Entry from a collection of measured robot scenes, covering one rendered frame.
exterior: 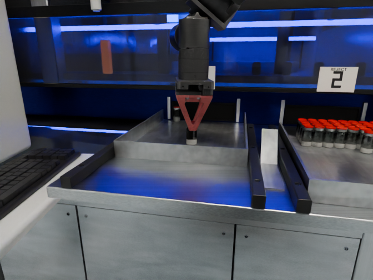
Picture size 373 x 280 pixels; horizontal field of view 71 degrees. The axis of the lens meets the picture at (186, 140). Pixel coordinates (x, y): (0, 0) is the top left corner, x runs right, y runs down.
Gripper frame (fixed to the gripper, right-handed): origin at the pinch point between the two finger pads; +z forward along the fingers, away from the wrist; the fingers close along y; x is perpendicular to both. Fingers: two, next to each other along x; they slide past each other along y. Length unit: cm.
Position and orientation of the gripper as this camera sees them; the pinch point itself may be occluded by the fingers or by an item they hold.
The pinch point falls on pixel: (192, 125)
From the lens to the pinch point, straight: 53.3
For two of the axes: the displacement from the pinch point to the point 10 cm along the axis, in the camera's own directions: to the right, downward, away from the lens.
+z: -0.1, 9.6, 3.0
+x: -10.0, 0.1, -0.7
